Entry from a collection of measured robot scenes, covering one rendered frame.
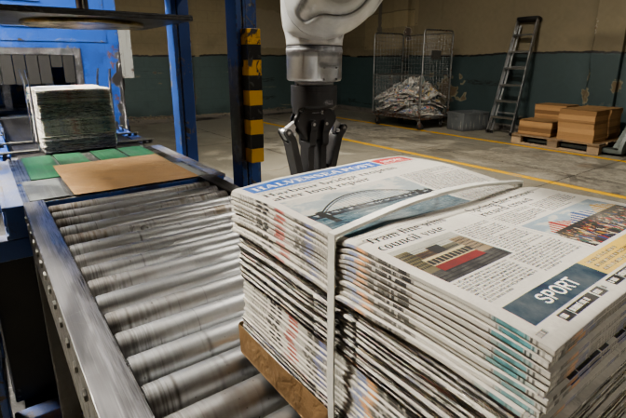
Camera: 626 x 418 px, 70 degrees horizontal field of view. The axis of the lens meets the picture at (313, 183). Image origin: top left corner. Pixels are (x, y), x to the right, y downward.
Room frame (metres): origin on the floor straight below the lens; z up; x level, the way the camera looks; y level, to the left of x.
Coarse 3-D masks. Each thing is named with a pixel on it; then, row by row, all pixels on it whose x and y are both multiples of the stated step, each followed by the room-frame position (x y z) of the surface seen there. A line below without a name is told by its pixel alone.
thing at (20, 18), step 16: (0, 16) 1.38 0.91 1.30; (16, 16) 1.38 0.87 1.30; (32, 16) 1.38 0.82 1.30; (48, 16) 1.38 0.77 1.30; (64, 16) 1.38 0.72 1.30; (80, 16) 1.38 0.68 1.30; (96, 16) 1.38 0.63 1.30; (112, 16) 1.39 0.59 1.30; (128, 16) 1.42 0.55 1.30; (144, 16) 1.45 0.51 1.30; (160, 16) 1.48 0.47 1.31; (176, 16) 1.51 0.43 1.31; (192, 16) 1.54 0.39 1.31
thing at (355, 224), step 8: (464, 184) 0.46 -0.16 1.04; (472, 184) 0.46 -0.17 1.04; (480, 184) 0.46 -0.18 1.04; (488, 184) 0.47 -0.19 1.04; (496, 184) 0.48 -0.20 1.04; (504, 184) 0.49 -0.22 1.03; (432, 192) 0.43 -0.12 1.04; (440, 192) 0.42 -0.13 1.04; (448, 192) 0.43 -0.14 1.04; (408, 200) 0.40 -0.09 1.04; (416, 200) 0.40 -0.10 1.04; (424, 200) 0.41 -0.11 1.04; (384, 208) 0.39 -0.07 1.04; (392, 208) 0.39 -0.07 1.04; (400, 208) 0.39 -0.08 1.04; (368, 216) 0.37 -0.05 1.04; (376, 216) 0.37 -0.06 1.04; (384, 216) 0.38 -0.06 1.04; (352, 224) 0.36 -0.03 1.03; (360, 224) 0.36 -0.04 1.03; (336, 232) 0.35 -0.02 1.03; (344, 232) 0.35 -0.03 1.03
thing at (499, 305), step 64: (384, 256) 0.30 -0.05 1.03; (448, 256) 0.30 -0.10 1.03; (512, 256) 0.30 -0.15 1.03; (576, 256) 0.30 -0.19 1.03; (384, 320) 0.30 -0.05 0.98; (448, 320) 0.25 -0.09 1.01; (512, 320) 0.22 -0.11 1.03; (576, 320) 0.22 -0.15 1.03; (384, 384) 0.29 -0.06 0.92; (448, 384) 0.25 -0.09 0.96; (512, 384) 0.21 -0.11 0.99; (576, 384) 0.22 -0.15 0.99
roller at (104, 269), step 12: (204, 240) 0.89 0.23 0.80; (216, 240) 0.90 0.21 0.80; (228, 240) 0.91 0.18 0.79; (144, 252) 0.83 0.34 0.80; (156, 252) 0.83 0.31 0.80; (168, 252) 0.83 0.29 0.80; (180, 252) 0.84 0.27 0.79; (192, 252) 0.85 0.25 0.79; (96, 264) 0.77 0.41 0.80; (108, 264) 0.77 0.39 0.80; (120, 264) 0.78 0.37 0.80; (132, 264) 0.79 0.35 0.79; (144, 264) 0.80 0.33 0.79; (84, 276) 0.74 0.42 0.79; (96, 276) 0.75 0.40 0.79
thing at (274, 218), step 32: (384, 160) 0.62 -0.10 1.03; (416, 160) 0.62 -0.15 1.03; (256, 192) 0.48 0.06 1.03; (288, 192) 0.47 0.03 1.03; (320, 192) 0.47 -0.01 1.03; (352, 192) 0.47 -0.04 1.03; (384, 192) 0.47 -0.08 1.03; (416, 192) 0.48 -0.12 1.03; (256, 224) 0.45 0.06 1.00; (288, 224) 0.40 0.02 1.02; (256, 256) 0.46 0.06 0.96; (288, 256) 0.40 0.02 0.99; (256, 288) 0.47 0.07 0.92; (288, 288) 0.41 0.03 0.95; (256, 320) 0.47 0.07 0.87; (288, 320) 0.42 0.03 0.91; (288, 352) 0.41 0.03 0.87
